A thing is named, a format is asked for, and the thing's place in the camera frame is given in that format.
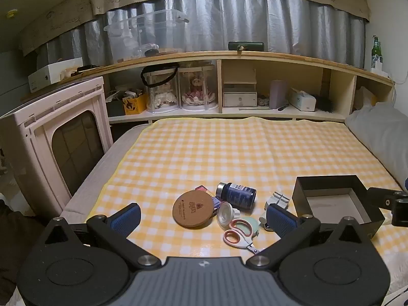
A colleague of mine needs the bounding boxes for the grey watch link tool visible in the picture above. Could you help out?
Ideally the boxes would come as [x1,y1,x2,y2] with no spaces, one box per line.
[259,191,290,227]

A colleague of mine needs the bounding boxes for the purple cylinder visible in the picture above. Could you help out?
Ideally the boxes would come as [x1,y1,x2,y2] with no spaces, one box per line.
[270,80,289,108]

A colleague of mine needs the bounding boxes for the clear doll display case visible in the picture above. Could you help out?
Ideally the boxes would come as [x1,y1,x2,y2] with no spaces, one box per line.
[178,65,220,110]

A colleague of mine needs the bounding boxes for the clear plastic storage bin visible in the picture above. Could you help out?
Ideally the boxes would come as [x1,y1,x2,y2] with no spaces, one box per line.
[104,9,189,62]

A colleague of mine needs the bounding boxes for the pink folding storage box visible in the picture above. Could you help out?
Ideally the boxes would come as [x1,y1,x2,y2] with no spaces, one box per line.
[0,76,113,214]

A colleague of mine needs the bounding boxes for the white power adapter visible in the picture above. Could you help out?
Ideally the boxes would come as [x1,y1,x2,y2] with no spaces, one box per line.
[370,59,389,79]

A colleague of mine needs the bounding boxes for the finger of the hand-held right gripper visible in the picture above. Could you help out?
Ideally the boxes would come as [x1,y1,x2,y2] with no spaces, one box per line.
[366,187,408,227]

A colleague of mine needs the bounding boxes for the black feather duster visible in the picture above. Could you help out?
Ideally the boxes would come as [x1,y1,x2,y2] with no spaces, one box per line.
[312,95,335,113]

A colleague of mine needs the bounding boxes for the silver curtain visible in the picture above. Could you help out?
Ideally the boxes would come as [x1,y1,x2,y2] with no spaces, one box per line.
[36,0,365,69]

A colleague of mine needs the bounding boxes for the green glass bottle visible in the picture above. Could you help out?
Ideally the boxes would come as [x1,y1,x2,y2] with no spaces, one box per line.
[371,36,383,69]

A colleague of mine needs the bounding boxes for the clear round plastic lid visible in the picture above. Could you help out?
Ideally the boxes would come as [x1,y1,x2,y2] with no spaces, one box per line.
[217,201,240,229]

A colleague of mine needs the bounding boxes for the dark green case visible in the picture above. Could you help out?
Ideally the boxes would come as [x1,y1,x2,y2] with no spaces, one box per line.
[228,41,265,52]

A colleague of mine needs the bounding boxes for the white cable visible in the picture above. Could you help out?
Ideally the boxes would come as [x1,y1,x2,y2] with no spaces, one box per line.
[387,67,408,86]

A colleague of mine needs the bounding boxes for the mint green round case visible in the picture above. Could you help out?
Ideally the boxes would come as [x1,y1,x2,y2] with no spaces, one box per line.
[234,216,260,238]

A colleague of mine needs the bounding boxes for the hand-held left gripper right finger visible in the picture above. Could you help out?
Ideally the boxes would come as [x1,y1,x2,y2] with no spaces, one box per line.
[247,203,365,271]

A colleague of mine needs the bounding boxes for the yellow box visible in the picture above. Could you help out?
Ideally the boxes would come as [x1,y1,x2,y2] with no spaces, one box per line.
[124,95,149,115]

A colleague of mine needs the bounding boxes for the round cork coaster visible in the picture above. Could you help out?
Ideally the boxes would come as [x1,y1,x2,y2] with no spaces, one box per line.
[172,189,215,229]

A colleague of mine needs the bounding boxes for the wooden shelf unit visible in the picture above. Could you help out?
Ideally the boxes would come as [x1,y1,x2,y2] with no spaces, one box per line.
[21,50,396,125]

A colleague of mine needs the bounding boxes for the small white drawer box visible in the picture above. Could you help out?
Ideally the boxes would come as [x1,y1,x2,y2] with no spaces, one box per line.
[222,92,257,107]

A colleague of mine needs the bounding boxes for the grey mattress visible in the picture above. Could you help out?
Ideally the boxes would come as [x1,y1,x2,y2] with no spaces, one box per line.
[60,124,160,224]

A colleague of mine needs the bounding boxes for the white scissors orange handles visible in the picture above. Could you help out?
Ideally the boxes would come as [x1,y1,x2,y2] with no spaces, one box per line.
[223,219,260,256]

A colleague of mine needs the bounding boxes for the black cardboard box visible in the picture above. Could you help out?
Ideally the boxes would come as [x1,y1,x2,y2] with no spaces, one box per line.
[291,175,386,234]

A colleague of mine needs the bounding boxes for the colourful card box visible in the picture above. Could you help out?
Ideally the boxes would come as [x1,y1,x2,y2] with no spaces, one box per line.
[197,184,222,212]

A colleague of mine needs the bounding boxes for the white tissue box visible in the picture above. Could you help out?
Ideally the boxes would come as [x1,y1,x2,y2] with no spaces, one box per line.
[288,87,317,111]

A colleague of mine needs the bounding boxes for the yellow checkered cloth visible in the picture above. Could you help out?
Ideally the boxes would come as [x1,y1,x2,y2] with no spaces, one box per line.
[85,116,403,259]

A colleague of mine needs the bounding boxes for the grey pillow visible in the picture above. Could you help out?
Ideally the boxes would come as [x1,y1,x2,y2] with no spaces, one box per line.
[345,102,408,185]

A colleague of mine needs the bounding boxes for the small wooden organiser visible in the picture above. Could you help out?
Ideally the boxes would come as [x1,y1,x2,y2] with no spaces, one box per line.
[222,68,257,93]

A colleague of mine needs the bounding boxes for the dark blue bottle silver cap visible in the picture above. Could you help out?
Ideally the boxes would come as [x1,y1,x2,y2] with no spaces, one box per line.
[215,182,257,210]

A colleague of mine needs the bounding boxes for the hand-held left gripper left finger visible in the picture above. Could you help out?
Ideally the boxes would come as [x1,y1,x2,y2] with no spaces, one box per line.
[43,203,161,272]

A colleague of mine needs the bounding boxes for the yellowish plastic bag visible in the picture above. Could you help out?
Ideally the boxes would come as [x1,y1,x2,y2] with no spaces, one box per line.
[355,86,388,110]

